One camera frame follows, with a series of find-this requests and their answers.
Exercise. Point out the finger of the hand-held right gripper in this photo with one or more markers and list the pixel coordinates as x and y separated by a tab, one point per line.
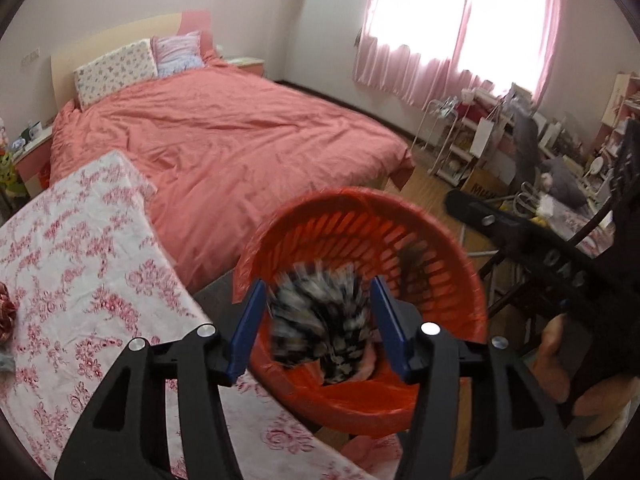
525	240

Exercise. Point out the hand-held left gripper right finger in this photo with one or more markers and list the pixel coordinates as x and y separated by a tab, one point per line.
390	332

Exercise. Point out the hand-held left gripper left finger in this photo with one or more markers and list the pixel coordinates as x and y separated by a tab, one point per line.
247	332

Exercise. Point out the navy daisy-print cloth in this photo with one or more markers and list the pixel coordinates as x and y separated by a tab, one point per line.
320	320

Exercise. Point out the orange plastic basket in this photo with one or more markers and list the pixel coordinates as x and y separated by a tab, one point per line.
445	280

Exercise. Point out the person's right hand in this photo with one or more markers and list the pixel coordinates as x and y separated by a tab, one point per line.
550	360

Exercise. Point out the cardboard box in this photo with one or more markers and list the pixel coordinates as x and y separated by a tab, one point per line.
485	185

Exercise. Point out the grey cloth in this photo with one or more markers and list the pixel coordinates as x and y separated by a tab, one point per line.
565	182

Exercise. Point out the black chair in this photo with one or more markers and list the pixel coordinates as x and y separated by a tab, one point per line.
527	145

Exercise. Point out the white paper bag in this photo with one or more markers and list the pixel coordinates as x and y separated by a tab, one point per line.
484	137

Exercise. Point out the white shelf unit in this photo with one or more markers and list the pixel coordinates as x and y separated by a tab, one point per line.
622	110

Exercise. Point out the pink floral tablecloth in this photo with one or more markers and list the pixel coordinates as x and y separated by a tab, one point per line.
75	245

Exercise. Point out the pink bed duvet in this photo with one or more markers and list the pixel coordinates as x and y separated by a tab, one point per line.
240	135

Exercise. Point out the pink curtain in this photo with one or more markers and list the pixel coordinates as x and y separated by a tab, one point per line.
410	60

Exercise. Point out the red plaid cloth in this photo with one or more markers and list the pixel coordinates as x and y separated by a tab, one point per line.
6	310

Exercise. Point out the pink white nightstand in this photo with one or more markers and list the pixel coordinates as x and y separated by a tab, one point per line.
245	66
32	160

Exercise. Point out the yellow plush toy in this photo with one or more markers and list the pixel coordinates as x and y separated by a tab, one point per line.
10	172

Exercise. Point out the pink striped pillow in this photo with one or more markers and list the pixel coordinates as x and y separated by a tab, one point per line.
177	52

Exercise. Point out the white floral pillow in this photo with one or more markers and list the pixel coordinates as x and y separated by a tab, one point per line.
115	72

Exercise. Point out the white mug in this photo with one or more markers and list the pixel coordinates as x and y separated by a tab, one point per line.
35	131

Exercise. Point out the cream pink headboard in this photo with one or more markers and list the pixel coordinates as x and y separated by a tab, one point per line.
90	42

